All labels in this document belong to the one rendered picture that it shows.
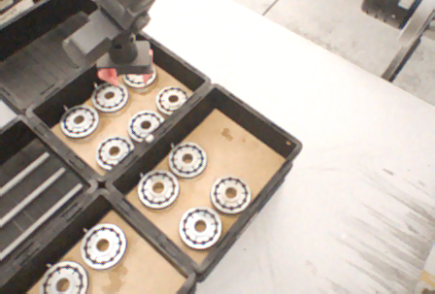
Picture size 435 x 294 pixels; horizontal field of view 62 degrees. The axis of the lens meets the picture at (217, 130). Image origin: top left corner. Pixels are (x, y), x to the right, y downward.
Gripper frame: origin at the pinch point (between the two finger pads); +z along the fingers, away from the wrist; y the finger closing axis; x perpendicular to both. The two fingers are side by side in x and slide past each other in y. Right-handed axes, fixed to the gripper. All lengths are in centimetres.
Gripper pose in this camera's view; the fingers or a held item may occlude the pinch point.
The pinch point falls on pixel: (130, 81)
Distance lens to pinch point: 82.8
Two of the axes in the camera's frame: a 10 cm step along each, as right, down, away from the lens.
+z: -0.5, 4.9, 8.7
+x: -1.0, -8.7, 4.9
